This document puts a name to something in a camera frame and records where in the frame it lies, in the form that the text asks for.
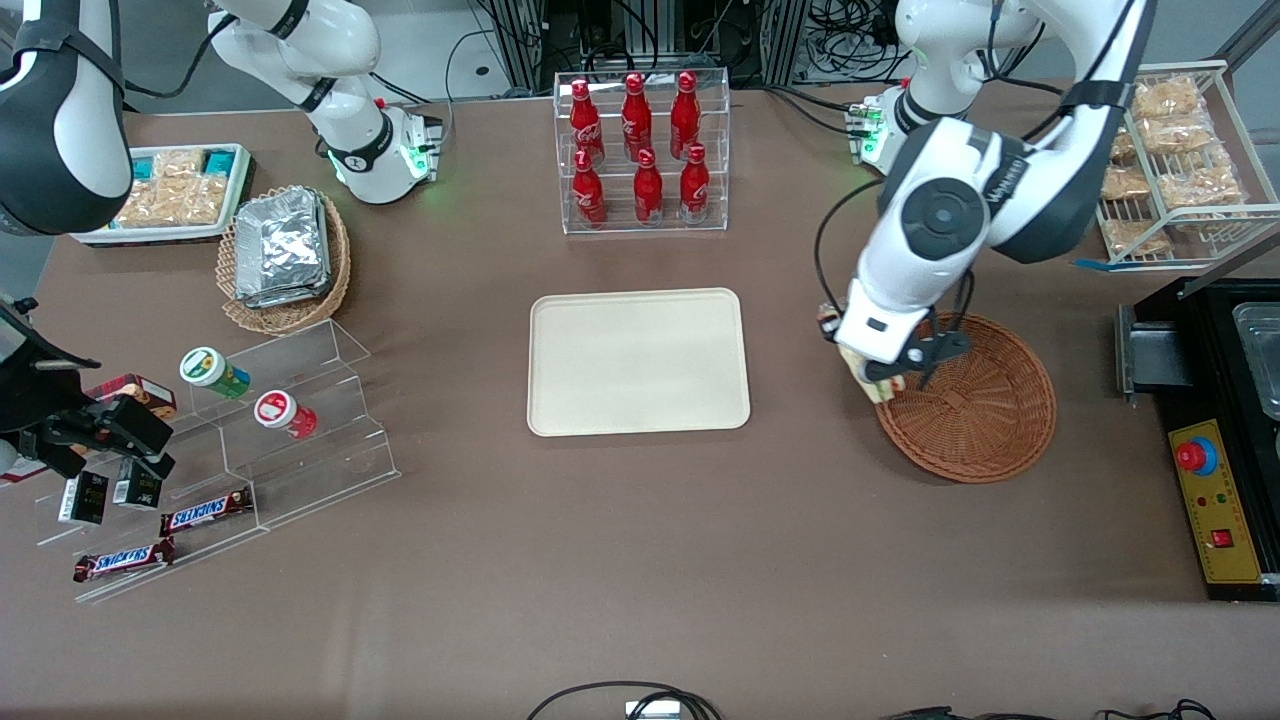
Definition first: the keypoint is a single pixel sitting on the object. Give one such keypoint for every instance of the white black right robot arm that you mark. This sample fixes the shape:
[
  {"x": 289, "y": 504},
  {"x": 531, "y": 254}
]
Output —
[{"x": 340, "y": 45}]

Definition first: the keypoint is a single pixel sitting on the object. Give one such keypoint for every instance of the small white device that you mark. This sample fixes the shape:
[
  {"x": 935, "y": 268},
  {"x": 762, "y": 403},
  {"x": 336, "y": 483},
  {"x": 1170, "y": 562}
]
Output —
[{"x": 652, "y": 710}]

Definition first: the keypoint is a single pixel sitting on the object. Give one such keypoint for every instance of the green can white lid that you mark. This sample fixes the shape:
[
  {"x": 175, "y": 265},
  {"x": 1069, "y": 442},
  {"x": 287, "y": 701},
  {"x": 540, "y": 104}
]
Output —
[{"x": 205, "y": 367}]

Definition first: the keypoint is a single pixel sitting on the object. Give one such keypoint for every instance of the teal snack pack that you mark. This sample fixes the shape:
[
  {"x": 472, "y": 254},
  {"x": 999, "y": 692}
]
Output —
[
  {"x": 220, "y": 160},
  {"x": 145, "y": 167}
]

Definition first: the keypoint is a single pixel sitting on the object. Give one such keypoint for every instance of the white plastic snack tray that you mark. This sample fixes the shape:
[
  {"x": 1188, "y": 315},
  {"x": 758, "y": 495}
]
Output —
[{"x": 160, "y": 238}]

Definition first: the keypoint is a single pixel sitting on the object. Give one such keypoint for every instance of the clear acrylic bottle rack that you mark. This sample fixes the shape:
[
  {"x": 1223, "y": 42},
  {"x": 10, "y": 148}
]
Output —
[{"x": 718, "y": 100}]

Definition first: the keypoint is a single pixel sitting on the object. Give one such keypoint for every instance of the red cola bottle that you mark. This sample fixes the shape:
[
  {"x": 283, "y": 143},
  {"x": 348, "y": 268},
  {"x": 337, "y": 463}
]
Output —
[
  {"x": 694, "y": 188},
  {"x": 636, "y": 120},
  {"x": 588, "y": 195},
  {"x": 685, "y": 118},
  {"x": 585, "y": 125},
  {"x": 648, "y": 192}
]

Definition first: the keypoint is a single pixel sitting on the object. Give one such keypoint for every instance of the slanted aluminium bar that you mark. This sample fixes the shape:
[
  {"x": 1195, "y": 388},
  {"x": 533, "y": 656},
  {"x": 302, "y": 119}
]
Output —
[{"x": 1250, "y": 30}]

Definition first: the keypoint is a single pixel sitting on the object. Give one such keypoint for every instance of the blue tape strip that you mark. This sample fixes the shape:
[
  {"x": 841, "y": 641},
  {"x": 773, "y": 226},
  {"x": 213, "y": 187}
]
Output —
[{"x": 1095, "y": 265}]

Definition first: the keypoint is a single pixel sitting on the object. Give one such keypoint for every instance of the Snickers chocolate bar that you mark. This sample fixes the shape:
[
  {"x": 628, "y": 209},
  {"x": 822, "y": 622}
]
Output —
[
  {"x": 205, "y": 513},
  {"x": 120, "y": 561}
]

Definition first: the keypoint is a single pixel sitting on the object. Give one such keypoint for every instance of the black control box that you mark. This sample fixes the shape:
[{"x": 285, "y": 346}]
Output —
[{"x": 1205, "y": 340}]

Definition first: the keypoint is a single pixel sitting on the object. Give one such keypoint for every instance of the yellow control panel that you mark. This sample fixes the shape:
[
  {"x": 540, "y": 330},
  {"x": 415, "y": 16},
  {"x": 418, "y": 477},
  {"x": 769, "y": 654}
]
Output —
[{"x": 1225, "y": 500}]

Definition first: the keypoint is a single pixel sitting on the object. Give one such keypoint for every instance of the clear cracker packet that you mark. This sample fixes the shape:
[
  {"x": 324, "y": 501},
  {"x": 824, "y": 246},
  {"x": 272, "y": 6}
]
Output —
[
  {"x": 205, "y": 195},
  {"x": 150, "y": 205},
  {"x": 180, "y": 162}
]

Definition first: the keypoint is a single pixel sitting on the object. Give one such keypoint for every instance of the red rocker switch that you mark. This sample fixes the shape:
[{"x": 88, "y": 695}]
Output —
[{"x": 1222, "y": 538}]

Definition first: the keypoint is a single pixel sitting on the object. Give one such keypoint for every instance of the grey metal bracket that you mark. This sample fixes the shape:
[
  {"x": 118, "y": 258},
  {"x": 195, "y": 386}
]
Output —
[{"x": 1160, "y": 355}]

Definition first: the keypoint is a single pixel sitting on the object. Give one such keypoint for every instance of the beige rectangular tray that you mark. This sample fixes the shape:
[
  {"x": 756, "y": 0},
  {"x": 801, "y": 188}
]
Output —
[{"x": 620, "y": 365}]

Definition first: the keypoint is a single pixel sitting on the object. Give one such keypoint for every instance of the clear acrylic stepped stand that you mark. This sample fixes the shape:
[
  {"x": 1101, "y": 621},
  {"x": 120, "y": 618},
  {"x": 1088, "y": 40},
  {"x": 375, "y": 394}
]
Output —
[{"x": 310, "y": 450}]

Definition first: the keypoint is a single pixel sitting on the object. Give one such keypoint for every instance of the aluminium frame post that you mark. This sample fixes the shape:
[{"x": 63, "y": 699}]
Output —
[
  {"x": 785, "y": 40},
  {"x": 520, "y": 40}
]

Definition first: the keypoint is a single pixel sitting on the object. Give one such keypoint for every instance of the small black box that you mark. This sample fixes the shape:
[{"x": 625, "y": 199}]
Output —
[
  {"x": 137, "y": 488},
  {"x": 84, "y": 498}
]

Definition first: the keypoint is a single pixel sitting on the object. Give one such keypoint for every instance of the red can white lid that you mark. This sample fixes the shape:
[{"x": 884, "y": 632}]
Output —
[{"x": 275, "y": 410}]

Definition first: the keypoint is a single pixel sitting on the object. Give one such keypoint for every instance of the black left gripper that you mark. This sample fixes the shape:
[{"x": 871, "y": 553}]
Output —
[{"x": 828, "y": 333}]

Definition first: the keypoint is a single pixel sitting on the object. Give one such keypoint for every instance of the brown table mat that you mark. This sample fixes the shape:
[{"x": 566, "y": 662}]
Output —
[{"x": 600, "y": 560}]

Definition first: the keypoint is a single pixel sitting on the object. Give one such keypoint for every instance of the red-brown chocolate box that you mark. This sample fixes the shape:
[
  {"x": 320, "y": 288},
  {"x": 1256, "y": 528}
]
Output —
[{"x": 140, "y": 390}]

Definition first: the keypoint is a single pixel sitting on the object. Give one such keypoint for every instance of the oval light wicker basket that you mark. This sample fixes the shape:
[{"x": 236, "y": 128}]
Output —
[{"x": 290, "y": 315}]

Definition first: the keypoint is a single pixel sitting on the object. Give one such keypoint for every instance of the steel container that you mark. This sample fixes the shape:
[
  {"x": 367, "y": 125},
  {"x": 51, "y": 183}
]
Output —
[{"x": 1260, "y": 350}]

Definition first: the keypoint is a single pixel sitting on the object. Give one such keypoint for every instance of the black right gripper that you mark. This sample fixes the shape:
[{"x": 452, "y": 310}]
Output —
[{"x": 42, "y": 407}]

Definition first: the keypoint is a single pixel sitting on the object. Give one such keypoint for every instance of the triangular sandwich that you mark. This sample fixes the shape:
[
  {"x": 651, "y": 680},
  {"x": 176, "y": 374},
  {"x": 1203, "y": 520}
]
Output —
[{"x": 880, "y": 388}]

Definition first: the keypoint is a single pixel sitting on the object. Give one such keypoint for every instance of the round brown wicker basket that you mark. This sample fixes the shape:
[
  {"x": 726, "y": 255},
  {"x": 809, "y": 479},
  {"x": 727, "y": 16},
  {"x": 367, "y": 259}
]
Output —
[{"x": 980, "y": 420}]

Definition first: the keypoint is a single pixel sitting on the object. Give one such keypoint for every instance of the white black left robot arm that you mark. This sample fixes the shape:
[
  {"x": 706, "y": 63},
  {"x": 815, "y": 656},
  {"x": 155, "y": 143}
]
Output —
[{"x": 1000, "y": 170}]

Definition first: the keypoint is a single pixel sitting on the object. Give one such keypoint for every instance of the bagged fried snack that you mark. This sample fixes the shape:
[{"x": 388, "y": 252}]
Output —
[
  {"x": 1165, "y": 97},
  {"x": 1218, "y": 157},
  {"x": 1122, "y": 148},
  {"x": 1198, "y": 187},
  {"x": 1125, "y": 183},
  {"x": 1135, "y": 236},
  {"x": 1178, "y": 133}
]

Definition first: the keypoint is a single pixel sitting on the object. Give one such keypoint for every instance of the red emergency stop button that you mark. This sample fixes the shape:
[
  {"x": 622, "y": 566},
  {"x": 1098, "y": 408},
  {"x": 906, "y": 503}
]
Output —
[{"x": 1190, "y": 457}]

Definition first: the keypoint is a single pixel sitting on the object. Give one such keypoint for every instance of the silver foil packet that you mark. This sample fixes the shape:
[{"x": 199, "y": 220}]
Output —
[
  {"x": 283, "y": 240},
  {"x": 300, "y": 297}
]

